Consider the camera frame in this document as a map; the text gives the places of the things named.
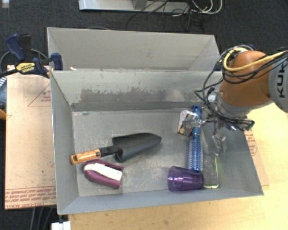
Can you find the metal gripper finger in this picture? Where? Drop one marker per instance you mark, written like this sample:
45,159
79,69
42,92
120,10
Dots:
220,144
192,123

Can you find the blue hairbrush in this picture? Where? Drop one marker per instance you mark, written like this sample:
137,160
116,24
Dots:
195,152

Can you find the yellow-green sponge dark scrub side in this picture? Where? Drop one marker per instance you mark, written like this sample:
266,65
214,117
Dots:
210,170

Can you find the grey metal bin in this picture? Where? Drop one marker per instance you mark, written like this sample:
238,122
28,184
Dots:
144,138

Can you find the purple clear plastic cup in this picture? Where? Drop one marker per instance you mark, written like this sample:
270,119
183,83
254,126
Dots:
184,180

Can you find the purple and white stapler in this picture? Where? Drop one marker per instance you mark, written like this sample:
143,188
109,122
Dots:
103,174

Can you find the brown cardboard board red print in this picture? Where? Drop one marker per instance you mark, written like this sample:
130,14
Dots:
28,138

